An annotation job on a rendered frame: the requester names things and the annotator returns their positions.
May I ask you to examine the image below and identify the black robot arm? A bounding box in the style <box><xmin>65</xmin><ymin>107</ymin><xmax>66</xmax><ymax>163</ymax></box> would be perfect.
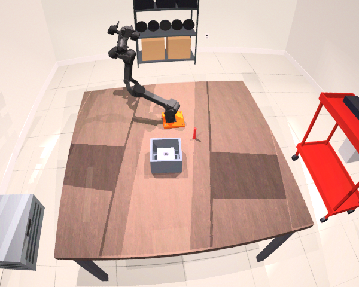
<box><xmin>108</xmin><ymin>25</ymin><xmax>180</xmax><ymax>123</ymax></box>

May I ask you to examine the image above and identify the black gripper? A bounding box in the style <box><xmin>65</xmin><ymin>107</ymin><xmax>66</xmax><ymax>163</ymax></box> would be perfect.
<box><xmin>108</xmin><ymin>21</ymin><xmax>140</xmax><ymax>42</ymax></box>

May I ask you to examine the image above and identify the white square plate with hole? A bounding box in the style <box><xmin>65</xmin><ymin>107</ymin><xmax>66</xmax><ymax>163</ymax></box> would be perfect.
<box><xmin>157</xmin><ymin>148</ymin><xmax>175</xmax><ymax>160</ymax></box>

